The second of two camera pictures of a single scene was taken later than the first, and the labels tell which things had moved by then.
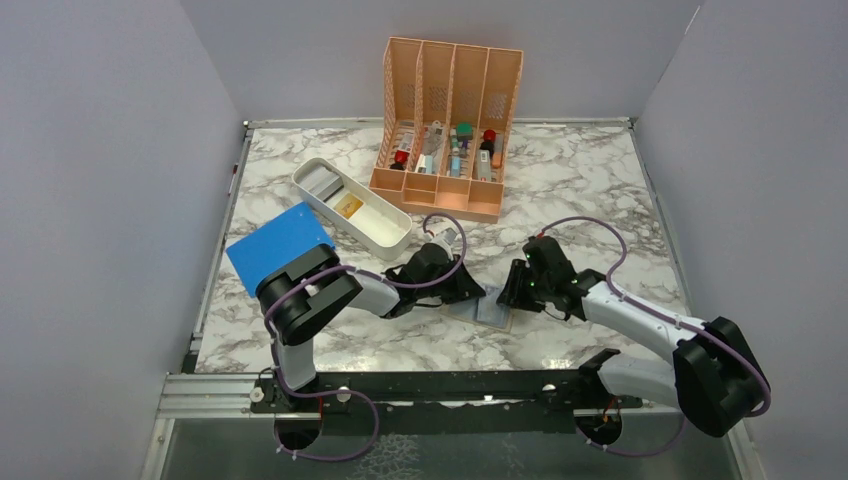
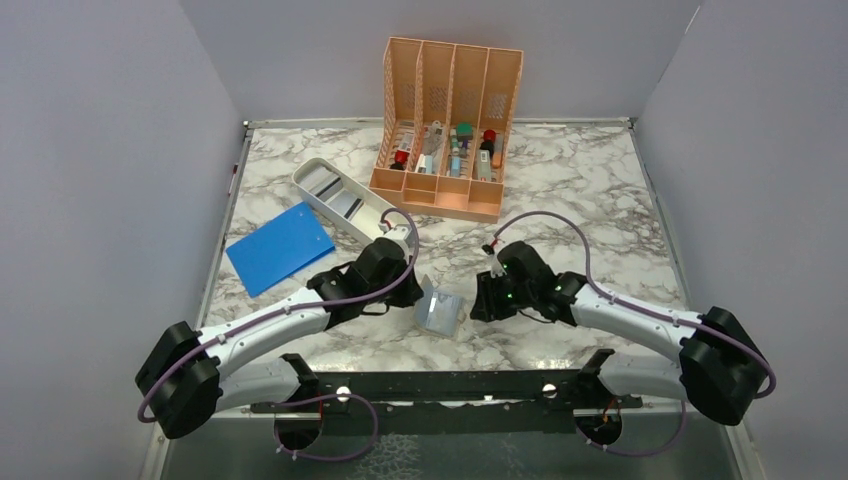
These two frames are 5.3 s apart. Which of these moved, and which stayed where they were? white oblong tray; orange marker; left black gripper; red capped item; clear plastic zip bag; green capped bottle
Moved: clear plastic zip bag; left black gripper
Stayed: white oblong tray; orange marker; red capped item; green capped bottle
